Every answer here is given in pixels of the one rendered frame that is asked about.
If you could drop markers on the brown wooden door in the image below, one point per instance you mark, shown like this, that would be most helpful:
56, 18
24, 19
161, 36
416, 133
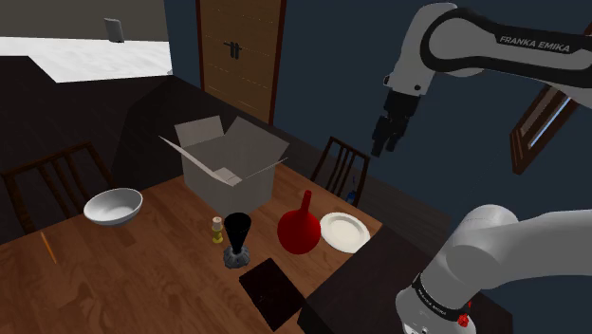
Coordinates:
240, 88

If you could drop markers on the small yellow candle holder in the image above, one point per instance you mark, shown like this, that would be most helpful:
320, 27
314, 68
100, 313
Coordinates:
217, 231

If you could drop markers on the white plate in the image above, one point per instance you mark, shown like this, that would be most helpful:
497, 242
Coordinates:
344, 232

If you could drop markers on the red long-necked vase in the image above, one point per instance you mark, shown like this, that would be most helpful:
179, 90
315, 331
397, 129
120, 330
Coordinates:
298, 231

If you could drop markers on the black cone vase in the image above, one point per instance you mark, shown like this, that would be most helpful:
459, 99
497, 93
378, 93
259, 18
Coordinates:
237, 229

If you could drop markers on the orange pencil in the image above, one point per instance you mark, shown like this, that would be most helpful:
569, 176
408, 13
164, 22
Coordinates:
48, 247

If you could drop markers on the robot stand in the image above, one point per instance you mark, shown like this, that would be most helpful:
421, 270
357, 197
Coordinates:
360, 287

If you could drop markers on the blue spray bottle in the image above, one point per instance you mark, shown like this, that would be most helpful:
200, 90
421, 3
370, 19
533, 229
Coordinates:
352, 196

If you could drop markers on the white bowl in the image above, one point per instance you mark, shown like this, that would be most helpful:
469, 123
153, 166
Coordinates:
113, 208

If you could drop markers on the brown framed window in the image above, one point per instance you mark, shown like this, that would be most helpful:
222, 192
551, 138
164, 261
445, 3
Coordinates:
521, 139

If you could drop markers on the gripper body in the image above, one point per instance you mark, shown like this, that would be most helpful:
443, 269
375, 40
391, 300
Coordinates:
400, 105

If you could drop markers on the small grey upright block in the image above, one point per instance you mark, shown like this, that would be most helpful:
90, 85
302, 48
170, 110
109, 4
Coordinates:
114, 30

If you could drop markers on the open cardboard box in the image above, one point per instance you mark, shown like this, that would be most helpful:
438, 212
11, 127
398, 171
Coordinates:
222, 190

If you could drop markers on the dark wooden chair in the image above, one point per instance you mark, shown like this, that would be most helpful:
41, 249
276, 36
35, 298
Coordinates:
341, 144
46, 160

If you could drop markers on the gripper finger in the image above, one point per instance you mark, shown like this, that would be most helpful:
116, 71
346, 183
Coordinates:
381, 136
397, 134

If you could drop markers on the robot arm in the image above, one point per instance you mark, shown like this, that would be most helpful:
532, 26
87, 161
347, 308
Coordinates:
485, 250

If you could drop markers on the brown wooden table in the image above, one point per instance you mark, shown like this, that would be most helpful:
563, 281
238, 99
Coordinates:
138, 282

